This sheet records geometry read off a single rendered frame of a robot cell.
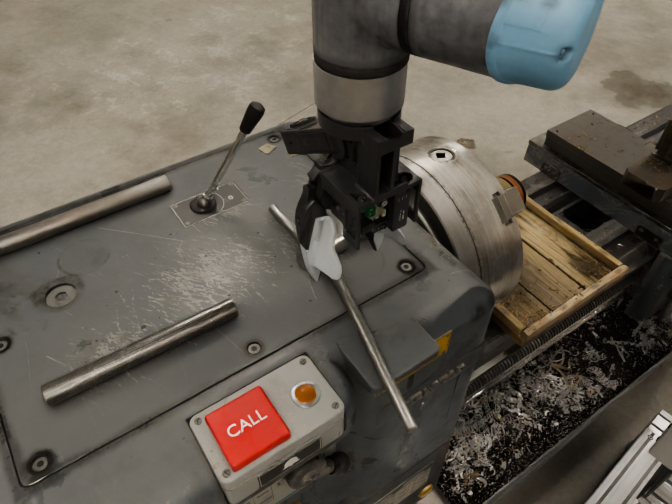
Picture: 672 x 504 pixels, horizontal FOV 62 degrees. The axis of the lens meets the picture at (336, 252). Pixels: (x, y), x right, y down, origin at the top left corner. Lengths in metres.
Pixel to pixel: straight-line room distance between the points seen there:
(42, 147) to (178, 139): 0.71
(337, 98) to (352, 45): 0.05
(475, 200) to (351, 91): 0.44
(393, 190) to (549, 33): 0.19
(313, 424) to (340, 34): 0.34
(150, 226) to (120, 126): 2.63
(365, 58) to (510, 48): 0.11
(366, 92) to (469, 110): 2.95
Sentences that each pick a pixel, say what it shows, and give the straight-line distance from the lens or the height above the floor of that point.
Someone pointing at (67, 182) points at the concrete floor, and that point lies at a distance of 3.06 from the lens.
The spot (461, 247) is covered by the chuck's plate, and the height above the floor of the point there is 1.18.
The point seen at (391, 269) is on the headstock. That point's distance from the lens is 0.66.
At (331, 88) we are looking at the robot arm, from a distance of 0.44.
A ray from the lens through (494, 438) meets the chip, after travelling 1.33.
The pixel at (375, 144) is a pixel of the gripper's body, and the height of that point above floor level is 1.49.
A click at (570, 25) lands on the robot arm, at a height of 1.61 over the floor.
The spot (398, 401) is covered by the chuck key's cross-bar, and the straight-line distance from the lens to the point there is 0.55.
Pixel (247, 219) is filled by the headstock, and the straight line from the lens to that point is 0.73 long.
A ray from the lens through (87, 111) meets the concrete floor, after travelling 3.57.
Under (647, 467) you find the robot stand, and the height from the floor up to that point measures 0.23.
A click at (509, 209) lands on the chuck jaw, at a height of 1.19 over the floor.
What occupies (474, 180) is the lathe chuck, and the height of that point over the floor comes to 1.23.
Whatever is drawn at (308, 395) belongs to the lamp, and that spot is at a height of 1.26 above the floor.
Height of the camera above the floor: 1.75
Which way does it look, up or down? 46 degrees down
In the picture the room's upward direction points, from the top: straight up
